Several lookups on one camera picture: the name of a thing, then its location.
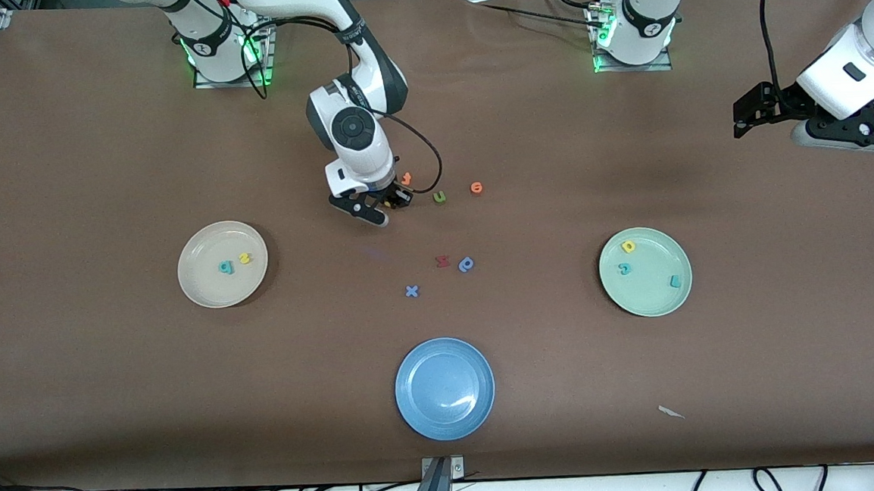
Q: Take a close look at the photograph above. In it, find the blue plate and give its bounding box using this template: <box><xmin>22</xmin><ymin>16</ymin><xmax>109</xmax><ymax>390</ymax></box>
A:
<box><xmin>392</xmin><ymin>335</ymin><xmax>499</xmax><ymax>444</ymax></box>

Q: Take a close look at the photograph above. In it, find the beige brown plate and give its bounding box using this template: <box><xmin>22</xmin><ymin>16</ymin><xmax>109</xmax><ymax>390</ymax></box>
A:
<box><xmin>175</xmin><ymin>218</ymin><xmax>272</xmax><ymax>311</ymax></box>

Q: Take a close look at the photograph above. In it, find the metal bracket with strut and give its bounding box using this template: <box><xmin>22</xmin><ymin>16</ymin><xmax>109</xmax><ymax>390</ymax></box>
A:
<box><xmin>400</xmin><ymin>454</ymin><xmax>467</xmax><ymax>491</ymax></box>

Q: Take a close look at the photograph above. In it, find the brown table cover sheet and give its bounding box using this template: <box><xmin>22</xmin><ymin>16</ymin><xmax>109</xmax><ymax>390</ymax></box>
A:
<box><xmin>0</xmin><ymin>0</ymin><xmax>874</xmax><ymax>491</ymax></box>

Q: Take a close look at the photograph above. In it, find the light green plate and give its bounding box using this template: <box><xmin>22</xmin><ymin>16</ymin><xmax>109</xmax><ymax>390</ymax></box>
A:
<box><xmin>596</xmin><ymin>224</ymin><xmax>695</xmax><ymax>321</ymax></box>

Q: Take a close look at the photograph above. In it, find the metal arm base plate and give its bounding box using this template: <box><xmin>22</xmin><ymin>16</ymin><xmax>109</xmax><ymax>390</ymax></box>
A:
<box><xmin>587</xmin><ymin>0</ymin><xmax>674</xmax><ymax>77</ymax></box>
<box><xmin>189</xmin><ymin>13</ymin><xmax>277</xmax><ymax>91</ymax></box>

